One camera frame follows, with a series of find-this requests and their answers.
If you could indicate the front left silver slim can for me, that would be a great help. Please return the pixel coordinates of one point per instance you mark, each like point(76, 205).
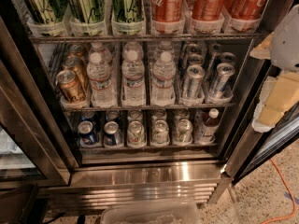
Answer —
point(192, 82)

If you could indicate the orange can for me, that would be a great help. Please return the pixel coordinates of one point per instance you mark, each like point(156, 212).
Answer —
point(70, 86)
point(76, 65)
point(76, 50)

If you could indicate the silver slim can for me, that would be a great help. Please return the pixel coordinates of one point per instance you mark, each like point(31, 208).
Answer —
point(220, 80)
point(194, 59)
point(228, 57)
point(192, 82)

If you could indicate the right front water bottle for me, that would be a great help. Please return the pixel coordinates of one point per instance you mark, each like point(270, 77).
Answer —
point(163, 74)

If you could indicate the middle rear water bottle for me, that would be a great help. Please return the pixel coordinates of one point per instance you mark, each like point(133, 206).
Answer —
point(133, 46)

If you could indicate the middle green white can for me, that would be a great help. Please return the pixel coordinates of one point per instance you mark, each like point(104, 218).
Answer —
point(160, 132)

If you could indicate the green white can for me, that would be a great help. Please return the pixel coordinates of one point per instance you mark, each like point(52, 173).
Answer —
point(160, 132)
point(135, 134)
point(183, 131)

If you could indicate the left blue can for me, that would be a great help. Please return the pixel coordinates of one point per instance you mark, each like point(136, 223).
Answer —
point(87, 133)

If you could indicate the front right silver slim can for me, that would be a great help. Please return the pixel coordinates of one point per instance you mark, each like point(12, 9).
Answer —
point(220, 80)

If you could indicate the middle front water bottle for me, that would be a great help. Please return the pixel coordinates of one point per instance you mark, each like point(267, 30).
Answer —
point(133, 79)

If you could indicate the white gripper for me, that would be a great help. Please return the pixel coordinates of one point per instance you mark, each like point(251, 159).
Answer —
point(288, 42)

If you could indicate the left rear water bottle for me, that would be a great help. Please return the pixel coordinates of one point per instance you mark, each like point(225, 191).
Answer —
point(103, 50)

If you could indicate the left front water bottle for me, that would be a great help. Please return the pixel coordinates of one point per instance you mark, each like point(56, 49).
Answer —
point(99, 74)

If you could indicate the middle right silver slim can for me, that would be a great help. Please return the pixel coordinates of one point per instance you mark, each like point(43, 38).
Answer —
point(228, 57)

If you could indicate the right rear water bottle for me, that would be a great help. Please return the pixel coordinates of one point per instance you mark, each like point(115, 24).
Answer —
point(163, 46)

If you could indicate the glass fridge door left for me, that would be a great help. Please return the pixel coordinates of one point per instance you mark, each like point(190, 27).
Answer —
point(30, 112)

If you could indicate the brown drink bottle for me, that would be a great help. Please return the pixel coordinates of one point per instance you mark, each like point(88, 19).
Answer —
point(207, 126)

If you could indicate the blue can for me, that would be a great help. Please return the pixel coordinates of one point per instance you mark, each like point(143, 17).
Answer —
point(87, 133)
point(112, 135)

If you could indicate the middle red cola can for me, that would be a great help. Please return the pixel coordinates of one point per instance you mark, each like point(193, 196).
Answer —
point(207, 10)

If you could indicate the left green white can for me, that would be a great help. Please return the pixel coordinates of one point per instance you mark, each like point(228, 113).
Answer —
point(135, 134)

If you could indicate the water bottle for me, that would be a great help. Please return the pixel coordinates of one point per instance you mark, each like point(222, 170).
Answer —
point(163, 46)
point(133, 46)
point(103, 50)
point(133, 79)
point(163, 74)
point(99, 74)

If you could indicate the right green white can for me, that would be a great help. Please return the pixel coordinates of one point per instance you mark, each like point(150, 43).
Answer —
point(183, 131)

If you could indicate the clear plastic bin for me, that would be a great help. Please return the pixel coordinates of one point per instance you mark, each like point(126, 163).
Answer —
point(152, 213)

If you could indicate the steel fridge cabinet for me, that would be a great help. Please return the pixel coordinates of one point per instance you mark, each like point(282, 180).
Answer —
point(108, 177)

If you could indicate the middle left silver slim can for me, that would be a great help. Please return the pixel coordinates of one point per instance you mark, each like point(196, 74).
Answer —
point(194, 59)

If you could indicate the left red cola can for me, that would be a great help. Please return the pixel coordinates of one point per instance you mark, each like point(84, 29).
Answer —
point(166, 10)

